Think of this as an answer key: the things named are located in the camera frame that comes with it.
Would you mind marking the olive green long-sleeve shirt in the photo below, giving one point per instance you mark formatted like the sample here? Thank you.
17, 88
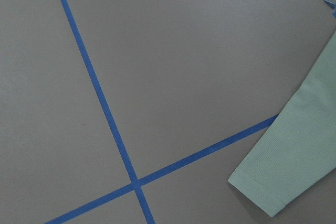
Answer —
298, 149

